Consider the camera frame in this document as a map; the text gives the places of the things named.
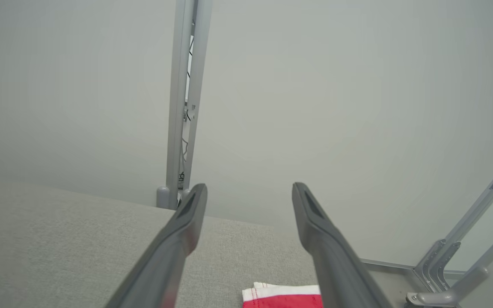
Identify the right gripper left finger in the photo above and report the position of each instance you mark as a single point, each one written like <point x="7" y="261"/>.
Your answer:
<point x="165" y="265"/>

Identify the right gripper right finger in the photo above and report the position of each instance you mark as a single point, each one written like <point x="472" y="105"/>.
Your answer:
<point x="336" y="273"/>

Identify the red Bulls shorts white band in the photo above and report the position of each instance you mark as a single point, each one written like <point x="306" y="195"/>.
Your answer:
<point x="280" y="299"/>

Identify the grey fabric sofa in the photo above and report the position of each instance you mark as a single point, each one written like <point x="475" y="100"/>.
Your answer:
<point x="58" y="248"/>

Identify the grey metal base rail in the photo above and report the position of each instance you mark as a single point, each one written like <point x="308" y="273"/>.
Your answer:
<point x="392" y="266"/>

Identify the grey metal frame brace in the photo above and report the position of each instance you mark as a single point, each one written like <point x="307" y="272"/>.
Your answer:
<point x="464" y="282"/>
<point x="477" y="214"/>

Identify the grey metal partition post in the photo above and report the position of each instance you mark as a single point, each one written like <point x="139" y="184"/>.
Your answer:
<point x="176" y="85"/>

